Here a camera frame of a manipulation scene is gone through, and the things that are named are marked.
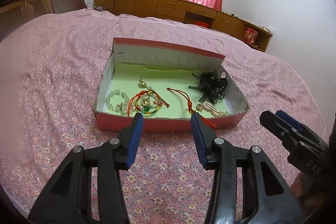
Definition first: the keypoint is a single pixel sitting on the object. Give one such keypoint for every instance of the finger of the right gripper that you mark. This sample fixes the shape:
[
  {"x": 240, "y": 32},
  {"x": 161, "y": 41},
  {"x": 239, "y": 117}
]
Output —
[
  {"x": 290, "y": 120},
  {"x": 278, "y": 128}
]

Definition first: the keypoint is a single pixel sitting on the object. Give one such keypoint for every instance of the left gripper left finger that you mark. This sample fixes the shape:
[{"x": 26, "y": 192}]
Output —
[{"x": 66, "y": 198}]

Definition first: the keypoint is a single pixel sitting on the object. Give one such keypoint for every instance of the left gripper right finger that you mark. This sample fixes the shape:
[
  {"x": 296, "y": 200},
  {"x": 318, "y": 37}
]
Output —
[{"x": 247, "y": 187}]

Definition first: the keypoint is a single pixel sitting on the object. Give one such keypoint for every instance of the pink gold hair clip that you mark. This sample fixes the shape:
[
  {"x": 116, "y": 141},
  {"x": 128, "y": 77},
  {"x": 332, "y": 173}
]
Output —
[{"x": 207, "y": 106}]

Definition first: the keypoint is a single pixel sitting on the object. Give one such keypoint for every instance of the black feather hair accessory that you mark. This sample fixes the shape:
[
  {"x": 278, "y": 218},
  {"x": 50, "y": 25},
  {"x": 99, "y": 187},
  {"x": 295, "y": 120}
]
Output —
[{"x": 211, "y": 85}]

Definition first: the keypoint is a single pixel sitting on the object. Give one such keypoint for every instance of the gold green stone earring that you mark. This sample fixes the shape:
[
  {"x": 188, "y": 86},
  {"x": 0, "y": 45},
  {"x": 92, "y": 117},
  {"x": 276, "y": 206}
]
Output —
[{"x": 145, "y": 101}]

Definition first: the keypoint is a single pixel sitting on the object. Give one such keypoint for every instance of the right hand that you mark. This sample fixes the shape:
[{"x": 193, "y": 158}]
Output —
[{"x": 314, "y": 195}]

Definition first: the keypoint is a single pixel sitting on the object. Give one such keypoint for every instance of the red box on shelf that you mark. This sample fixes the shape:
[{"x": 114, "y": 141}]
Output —
[{"x": 250, "y": 35}]

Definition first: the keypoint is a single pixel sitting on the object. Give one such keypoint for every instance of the pink floral bedspread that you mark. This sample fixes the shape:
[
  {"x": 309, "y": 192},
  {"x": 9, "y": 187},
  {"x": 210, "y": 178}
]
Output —
[{"x": 51, "y": 68}]

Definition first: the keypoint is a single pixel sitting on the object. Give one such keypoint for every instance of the red cardboard box green liner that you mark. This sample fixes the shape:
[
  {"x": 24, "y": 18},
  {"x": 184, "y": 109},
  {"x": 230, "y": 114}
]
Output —
[{"x": 161, "y": 71}]

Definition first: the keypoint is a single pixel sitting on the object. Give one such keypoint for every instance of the red item in cabinet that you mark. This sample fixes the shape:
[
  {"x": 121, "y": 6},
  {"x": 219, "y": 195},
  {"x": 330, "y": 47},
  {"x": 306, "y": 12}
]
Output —
[{"x": 202, "y": 24}]

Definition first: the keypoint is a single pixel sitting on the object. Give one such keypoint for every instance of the long wooden cabinet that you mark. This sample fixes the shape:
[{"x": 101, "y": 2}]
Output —
[{"x": 188, "y": 12}]

